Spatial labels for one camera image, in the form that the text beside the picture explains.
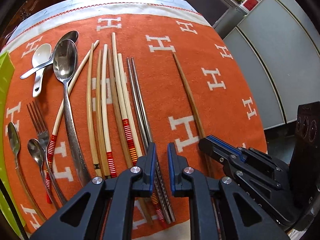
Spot large steel spoon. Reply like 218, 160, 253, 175
53, 49, 91, 187

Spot black appliance with dials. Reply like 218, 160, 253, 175
290, 101, 319, 183

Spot plain bamboo chopstick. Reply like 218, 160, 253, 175
86, 43, 102, 177

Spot steel chopstick left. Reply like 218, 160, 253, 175
126, 57, 167, 223

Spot steel chopstick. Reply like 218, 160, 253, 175
131, 57, 175, 224
126, 57, 167, 223

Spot orange-banded chopstick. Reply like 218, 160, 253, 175
117, 53, 142, 166

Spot long red-banded chopstick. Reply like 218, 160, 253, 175
111, 32, 168, 229

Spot lone brown wooden chopstick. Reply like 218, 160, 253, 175
172, 52, 214, 178

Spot red-banded bamboo chopstick left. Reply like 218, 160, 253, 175
46, 39, 100, 204

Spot small steel teaspoon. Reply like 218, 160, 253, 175
27, 138, 60, 210
8, 122, 47, 222

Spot lime green plastic tray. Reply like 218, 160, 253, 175
1, 52, 25, 238

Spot steel fork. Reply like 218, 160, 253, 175
27, 100, 67, 205

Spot dark bamboo chopstick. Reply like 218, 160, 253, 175
96, 50, 110, 179

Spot steel chopstick right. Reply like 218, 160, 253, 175
131, 57, 175, 224

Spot small steel teaspoon left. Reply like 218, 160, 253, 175
8, 122, 47, 222

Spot grey cabinet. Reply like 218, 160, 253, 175
185, 0, 319, 129

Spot orange H-pattern cloth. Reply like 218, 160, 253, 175
1, 2, 268, 240

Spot white ceramic spoon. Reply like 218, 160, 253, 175
31, 43, 53, 98

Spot steel spoon behind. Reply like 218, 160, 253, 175
20, 30, 79, 80

